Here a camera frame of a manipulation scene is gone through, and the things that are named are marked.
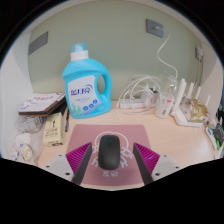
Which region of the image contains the clear plastic bag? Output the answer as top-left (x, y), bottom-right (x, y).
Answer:
top-left (11, 114), bottom-right (45, 164)

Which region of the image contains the blue detergent bottle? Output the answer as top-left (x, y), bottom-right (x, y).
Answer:
top-left (61, 42), bottom-right (113, 119)

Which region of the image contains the white wall charger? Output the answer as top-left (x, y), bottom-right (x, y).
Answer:
top-left (194, 44), bottom-right (204, 63)

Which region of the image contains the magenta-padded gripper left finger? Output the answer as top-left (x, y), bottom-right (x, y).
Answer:
top-left (42, 141), bottom-right (94, 186)

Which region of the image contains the pale yellow small carton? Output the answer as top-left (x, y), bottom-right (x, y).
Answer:
top-left (42, 112), bottom-right (65, 147)

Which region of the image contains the flat printed box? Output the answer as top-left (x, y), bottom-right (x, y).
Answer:
top-left (18, 92), bottom-right (67, 117)

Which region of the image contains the black computer mouse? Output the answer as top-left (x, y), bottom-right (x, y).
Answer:
top-left (97, 134), bottom-right (121, 170)

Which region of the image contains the white cable from wall socket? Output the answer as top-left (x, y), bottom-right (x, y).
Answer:
top-left (156, 33), bottom-right (179, 80)

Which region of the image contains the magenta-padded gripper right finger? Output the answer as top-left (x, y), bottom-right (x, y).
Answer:
top-left (132, 142), bottom-right (181, 186)

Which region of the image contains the white router with antennas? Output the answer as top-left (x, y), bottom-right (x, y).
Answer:
top-left (170, 78), bottom-right (213, 128)

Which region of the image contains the black zip pouch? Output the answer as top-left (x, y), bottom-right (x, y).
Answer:
top-left (213, 122), bottom-right (224, 148)

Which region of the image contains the white coiled cable bundle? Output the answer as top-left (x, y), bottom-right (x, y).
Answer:
top-left (115, 74), bottom-right (164, 123)

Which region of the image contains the grey wall socket plate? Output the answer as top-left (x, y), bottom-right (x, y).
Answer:
top-left (145, 18), bottom-right (165, 38)

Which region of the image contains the dark grey wall plate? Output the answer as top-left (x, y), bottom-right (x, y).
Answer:
top-left (28, 31), bottom-right (49, 56)

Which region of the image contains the dusty pink printed mouse pad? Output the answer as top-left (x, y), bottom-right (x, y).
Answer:
top-left (65, 124), bottom-right (152, 186)

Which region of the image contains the white handheld device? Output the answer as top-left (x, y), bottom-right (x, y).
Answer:
top-left (204, 124), bottom-right (218, 148)

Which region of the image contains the white power strip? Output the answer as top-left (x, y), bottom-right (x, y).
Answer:
top-left (117, 96), bottom-right (158, 110)

